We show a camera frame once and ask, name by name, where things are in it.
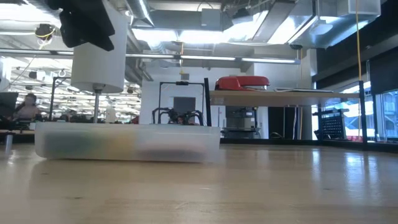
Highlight black pegboard cart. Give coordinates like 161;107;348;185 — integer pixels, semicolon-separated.
313;108;351;141

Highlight long ceiling light tube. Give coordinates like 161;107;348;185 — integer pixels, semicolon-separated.
0;48;301;65

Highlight silver ventilation duct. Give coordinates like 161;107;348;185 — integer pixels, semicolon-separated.
222;0;382;50

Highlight black idle robot arms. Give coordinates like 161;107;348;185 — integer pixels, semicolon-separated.
151;106;205;126

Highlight clear plastic pencil box base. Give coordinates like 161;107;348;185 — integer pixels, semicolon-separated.
34;121;222;164

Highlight red stapler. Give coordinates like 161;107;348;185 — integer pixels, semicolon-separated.
215;75;271;92

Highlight wooden shelf with black legs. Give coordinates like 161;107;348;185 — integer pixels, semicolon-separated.
203;77;369;154

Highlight person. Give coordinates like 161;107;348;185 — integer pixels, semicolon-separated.
13;93;42;122

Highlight black rig frame with camera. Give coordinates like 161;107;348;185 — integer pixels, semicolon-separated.
157;80;206;126

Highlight dark monitor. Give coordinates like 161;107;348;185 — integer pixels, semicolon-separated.
0;91;19;119

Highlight grey cabinet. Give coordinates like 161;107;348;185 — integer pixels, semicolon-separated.
225;105;259;139

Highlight white shade table lamp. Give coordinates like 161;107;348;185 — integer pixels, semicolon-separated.
70;0;129;124

